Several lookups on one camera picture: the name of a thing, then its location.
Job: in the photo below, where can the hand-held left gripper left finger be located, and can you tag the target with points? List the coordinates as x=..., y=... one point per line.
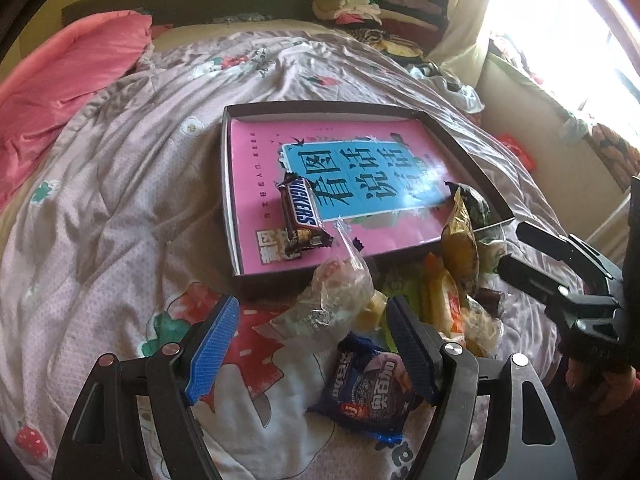
x=212, y=350

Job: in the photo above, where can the small green snack packet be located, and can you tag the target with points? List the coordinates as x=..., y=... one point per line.
x=405, y=285

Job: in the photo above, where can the clear bag of candy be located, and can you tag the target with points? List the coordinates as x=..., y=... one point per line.
x=325, y=300

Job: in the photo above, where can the dark brown snack packet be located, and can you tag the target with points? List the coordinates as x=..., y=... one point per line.
x=493, y=301

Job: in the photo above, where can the yellow snack piece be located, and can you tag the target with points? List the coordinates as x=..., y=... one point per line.
x=372, y=312

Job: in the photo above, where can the brown chocolate bar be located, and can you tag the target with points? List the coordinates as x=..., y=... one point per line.
x=300, y=210

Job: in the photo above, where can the pile of folded clothes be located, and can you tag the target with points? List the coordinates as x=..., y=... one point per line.
x=370, y=5

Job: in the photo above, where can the dark green snack packet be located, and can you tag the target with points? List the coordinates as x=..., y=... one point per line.
x=478, y=205

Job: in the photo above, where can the round biscuit packet green label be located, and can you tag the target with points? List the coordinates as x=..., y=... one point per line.
x=493, y=255

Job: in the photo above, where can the yellow bread packet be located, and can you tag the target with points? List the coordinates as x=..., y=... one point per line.
x=460, y=245

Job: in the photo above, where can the pink quilt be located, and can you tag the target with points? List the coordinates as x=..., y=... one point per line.
x=65, y=90

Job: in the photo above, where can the pink book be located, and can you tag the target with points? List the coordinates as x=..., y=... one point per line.
x=260, y=170

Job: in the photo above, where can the red plastic bag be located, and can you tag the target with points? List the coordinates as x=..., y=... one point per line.
x=517, y=152

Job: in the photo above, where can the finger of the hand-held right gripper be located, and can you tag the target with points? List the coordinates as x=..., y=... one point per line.
x=530, y=277
x=560, y=247

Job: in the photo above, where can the dark red garment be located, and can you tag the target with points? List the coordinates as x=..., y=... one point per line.
x=600, y=445

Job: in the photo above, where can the white curtain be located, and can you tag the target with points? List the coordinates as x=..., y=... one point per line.
x=470, y=5

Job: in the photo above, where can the orange-labelled rice cracker packet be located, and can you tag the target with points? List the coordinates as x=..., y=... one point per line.
x=442, y=300

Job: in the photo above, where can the clear packet of brown snack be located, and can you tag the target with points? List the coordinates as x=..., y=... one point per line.
x=480, y=327

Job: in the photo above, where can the person's right hand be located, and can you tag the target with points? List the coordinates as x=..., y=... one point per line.
x=620, y=390

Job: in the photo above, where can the white plastic bag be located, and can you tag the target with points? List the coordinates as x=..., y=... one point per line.
x=450, y=85

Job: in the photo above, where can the blue cookie packet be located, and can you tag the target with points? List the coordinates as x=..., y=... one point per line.
x=365, y=390

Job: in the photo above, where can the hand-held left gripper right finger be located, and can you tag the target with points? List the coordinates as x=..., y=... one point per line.
x=407, y=345

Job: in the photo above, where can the dark cardboard box tray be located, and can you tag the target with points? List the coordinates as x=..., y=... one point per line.
x=270, y=285

